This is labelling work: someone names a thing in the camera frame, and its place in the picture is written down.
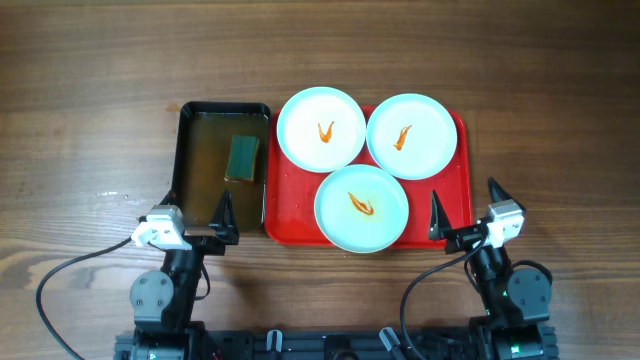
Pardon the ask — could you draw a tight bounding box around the black cable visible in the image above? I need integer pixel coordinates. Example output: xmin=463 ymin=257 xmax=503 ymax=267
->
xmin=399 ymin=239 xmax=489 ymax=360
xmin=35 ymin=236 xmax=134 ymax=360

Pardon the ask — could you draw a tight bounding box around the red plastic tray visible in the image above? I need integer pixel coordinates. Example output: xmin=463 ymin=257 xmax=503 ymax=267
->
xmin=264 ymin=112 xmax=475 ymax=250

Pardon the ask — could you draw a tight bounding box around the left black cable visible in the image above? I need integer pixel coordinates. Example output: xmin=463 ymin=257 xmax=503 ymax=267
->
xmin=35 ymin=236 xmax=134 ymax=360

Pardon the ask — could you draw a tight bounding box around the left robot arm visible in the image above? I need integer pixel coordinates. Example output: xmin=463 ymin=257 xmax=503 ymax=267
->
xmin=130 ymin=190 xmax=239 ymax=333

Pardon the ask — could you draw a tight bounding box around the right black cable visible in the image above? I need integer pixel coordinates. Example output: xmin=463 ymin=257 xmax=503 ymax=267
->
xmin=399 ymin=239 xmax=489 ymax=360

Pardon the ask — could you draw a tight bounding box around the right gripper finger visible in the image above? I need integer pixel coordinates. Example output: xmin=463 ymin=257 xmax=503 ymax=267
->
xmin=428 ymin=190 xmax=453 ymax=241
xmin=487 ymin=177 xmax=526 ymax=213

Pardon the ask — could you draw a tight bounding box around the black water basin tray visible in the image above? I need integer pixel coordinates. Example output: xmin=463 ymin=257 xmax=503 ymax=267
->
xmin=169 ymin=101 xmax=271 ymax=235

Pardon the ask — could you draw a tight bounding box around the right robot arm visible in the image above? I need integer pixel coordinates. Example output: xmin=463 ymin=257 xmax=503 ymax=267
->
xmin=428 ymin=178 xmax=552 ymax=327

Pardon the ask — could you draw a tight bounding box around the green yellow sponge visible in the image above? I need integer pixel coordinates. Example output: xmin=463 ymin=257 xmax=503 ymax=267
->
xmin=225 ymin=135 xmax=260 ymax=182

